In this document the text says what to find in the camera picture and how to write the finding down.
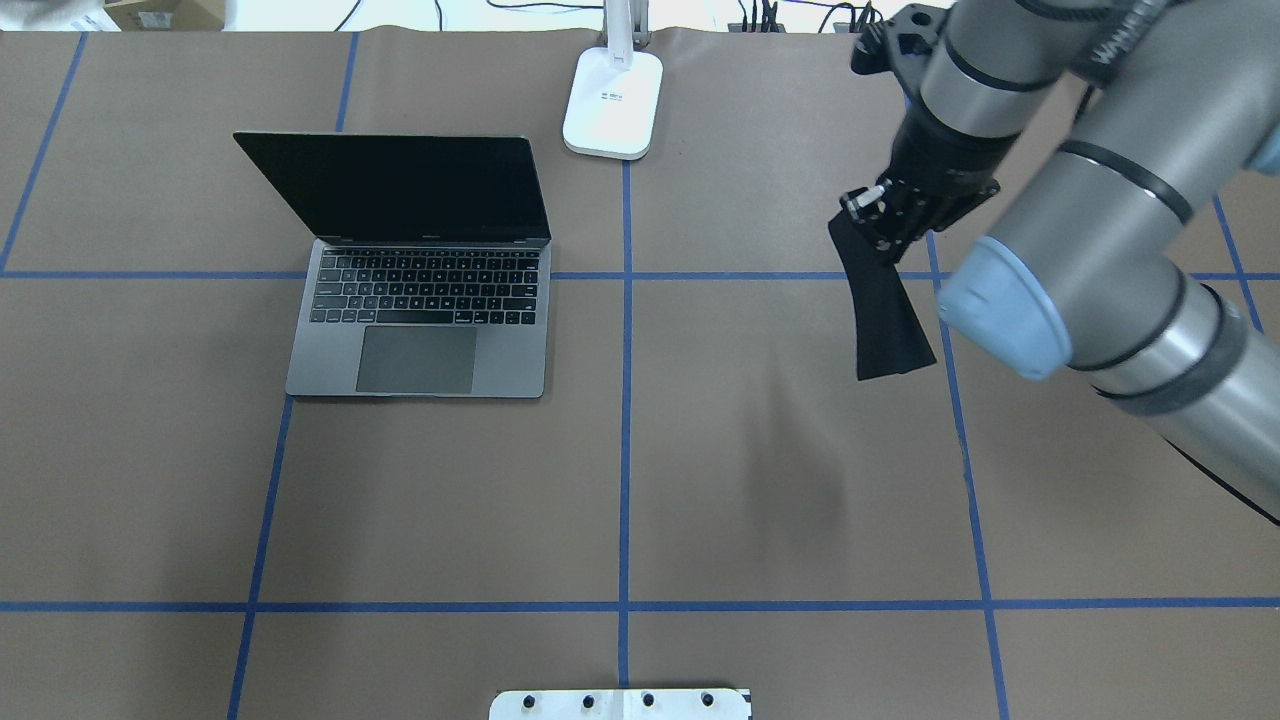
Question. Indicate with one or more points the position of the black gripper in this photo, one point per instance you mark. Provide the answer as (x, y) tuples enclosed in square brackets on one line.
[(937, 158)]

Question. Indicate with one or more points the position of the black mouse pad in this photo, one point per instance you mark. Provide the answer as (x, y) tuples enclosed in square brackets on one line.
[(889, 339)]

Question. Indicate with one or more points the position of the grey laptop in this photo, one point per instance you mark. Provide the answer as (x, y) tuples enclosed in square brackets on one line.
[(430, 270)]

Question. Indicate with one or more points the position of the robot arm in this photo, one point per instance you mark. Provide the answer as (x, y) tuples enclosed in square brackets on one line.
[(1181, 96)]

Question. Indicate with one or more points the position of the white desk lamp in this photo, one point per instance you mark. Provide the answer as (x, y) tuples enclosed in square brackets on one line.
[(615, 92)]

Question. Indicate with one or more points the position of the black power strip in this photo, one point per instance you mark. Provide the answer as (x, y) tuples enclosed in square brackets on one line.
[(829, 26)]

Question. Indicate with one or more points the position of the blue tape grid lines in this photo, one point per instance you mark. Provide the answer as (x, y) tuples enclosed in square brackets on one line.
[(704, 495)]

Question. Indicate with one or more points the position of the cardboard box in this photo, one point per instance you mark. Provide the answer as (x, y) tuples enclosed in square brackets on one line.
[(150, 16)]

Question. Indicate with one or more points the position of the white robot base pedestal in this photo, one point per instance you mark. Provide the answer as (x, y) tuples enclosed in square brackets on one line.
[(622, 703)]

